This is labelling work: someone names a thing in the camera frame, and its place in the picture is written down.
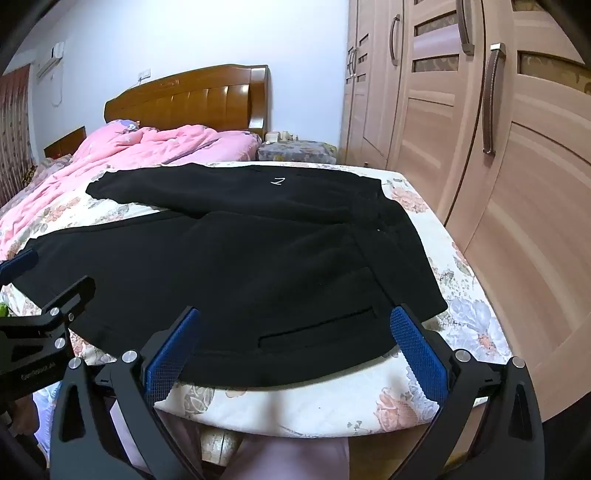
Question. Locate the pink quilt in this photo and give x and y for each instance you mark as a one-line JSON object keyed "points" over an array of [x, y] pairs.
{"points": [[138, 147]]}

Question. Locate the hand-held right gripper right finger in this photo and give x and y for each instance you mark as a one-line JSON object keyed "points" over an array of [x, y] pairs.
{"points": [[418, 350]]}

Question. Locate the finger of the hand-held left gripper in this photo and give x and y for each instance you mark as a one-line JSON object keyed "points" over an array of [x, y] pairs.
{"points": [[14, 268], [71, 295]]}

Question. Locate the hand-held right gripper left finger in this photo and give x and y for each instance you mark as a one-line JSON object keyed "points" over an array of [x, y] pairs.
{"points": [[168, 357]]}

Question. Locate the white air conditioner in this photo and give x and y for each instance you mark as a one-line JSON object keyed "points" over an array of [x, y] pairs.
{"points": [[50, 60]]}

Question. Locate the wooden headboard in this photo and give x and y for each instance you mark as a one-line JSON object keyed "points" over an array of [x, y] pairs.
{"points": [[194, 97]]}

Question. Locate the light wooden wardrobe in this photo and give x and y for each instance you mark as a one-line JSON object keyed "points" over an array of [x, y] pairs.
{"points": [[531, 207]]}

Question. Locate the black pants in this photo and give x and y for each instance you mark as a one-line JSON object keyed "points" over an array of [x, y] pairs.
{"points": [[254, 258]]}

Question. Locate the green printed cloth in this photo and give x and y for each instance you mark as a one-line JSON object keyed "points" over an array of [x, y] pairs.
{"points": [[3, 310]]}

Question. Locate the patterned curtain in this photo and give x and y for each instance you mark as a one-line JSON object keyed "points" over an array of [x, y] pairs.
{"points": [[14, 129]]}

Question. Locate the person's pink trousers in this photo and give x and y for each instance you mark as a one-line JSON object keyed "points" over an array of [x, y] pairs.
{"points": [[286, 459]]}

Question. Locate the wooden bedside cabinet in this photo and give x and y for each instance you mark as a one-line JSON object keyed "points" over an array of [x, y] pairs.
{"points": [[64, 142]]}

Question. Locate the floral bed sheet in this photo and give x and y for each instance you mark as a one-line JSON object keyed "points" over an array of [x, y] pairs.
{"points": [[323, 401]]}

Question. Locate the nightstand with floral cover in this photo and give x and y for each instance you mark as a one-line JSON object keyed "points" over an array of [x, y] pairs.
{"points": [[295, 151]]}

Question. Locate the purple floral pillow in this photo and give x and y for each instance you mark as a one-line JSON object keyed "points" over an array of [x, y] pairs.
{"points": [[123, 125]]}

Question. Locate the white jar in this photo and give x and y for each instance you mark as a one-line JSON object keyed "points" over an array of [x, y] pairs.
{"points": [[273, 137]]}

